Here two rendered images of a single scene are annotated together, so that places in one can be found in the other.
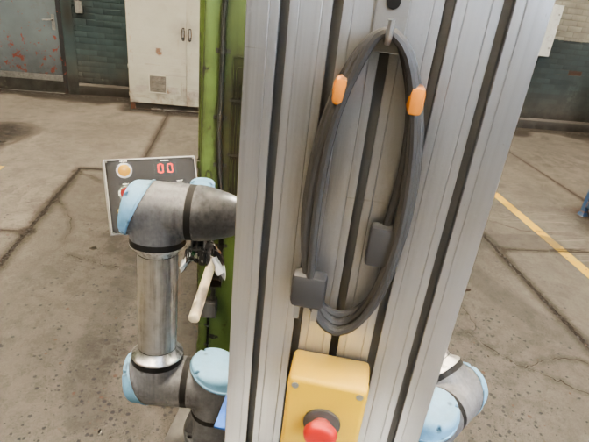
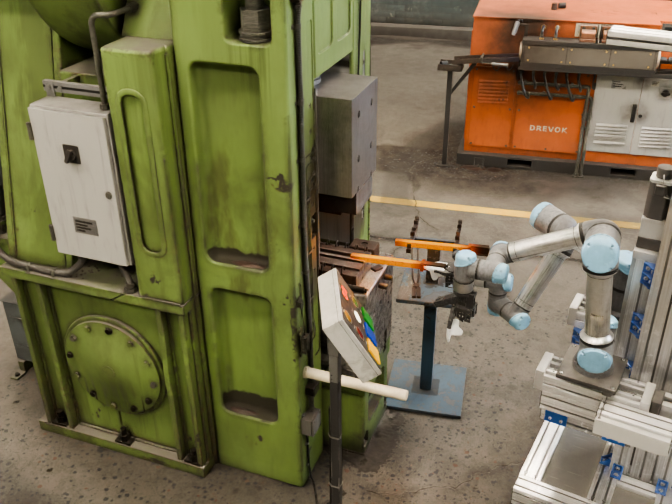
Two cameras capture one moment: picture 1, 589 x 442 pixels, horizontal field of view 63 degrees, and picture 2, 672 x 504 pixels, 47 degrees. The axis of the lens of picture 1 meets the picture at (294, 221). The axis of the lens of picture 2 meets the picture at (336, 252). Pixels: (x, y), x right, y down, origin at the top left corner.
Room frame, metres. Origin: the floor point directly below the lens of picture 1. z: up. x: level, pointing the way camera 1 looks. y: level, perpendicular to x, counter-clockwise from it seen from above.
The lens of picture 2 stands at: (0.81, 2.69, 2.68)
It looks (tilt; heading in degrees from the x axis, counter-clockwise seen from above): 30 degrees down; 293
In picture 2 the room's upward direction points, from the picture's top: 1 degrees counter-clockwise
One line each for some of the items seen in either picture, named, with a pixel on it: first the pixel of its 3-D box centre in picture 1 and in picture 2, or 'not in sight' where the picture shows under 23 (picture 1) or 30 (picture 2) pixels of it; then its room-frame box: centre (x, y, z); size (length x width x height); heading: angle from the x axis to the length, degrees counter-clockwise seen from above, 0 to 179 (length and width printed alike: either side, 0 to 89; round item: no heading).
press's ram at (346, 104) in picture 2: not in sight; (319, 127); (2.04, -0.01, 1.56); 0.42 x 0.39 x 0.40; 2
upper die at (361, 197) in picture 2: not in sight; (317, 186); (2.04, 0.03, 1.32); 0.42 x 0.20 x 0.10; 2
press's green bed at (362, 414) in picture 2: not in sight; (324, 381); (2.05, -0.03, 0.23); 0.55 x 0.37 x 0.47; 2
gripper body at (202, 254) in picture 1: (201, 243); (463, 303); (1.32, 0.29, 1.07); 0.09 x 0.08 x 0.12; 174
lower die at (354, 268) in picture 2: not in sight; (318, 261); (2.04, 0.03, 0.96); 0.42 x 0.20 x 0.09; 2
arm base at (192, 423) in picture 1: (214, 417); (594, 355); (0.84, 0.14, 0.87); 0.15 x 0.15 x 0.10
